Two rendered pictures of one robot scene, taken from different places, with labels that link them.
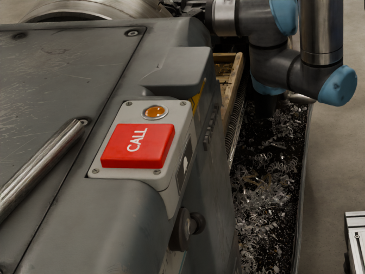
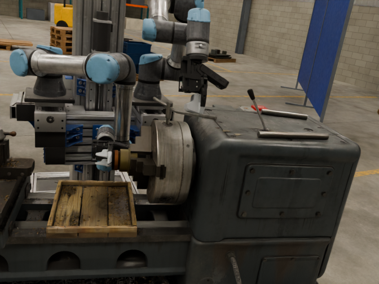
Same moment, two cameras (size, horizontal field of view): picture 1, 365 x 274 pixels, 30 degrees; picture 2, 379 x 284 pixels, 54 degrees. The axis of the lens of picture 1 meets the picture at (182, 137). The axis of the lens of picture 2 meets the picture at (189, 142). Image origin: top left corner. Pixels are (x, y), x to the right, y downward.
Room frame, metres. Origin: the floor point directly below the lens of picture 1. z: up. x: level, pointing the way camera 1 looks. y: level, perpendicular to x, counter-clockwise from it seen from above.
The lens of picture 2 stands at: (1.66, 1.29, 1.64)
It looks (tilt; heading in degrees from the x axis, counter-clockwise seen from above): 19 degrees down; 238
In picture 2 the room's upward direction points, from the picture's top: 8 degrees clockwise
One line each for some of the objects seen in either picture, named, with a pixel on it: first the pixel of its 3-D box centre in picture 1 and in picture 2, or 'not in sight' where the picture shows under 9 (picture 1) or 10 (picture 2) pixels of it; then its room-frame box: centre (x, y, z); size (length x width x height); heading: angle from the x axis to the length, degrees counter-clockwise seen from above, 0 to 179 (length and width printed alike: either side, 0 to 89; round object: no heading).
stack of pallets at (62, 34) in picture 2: not in sight; (77, 43); (-0.95, -9.42, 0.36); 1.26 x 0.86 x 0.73; 10
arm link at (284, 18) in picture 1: (267, 17); (105, 136); (1.17, -0.19, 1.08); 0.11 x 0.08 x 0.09; 72
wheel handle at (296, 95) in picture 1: (301, 98); not in sight; (1.47, -0.32, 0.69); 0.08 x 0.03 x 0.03; 73
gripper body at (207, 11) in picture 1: (186, 15); (103, 149); (1.22, -0.05, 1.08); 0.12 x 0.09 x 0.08; 72
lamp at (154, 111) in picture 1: (155, 113); not in sight; (0.60, 0.02, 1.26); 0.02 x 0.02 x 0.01
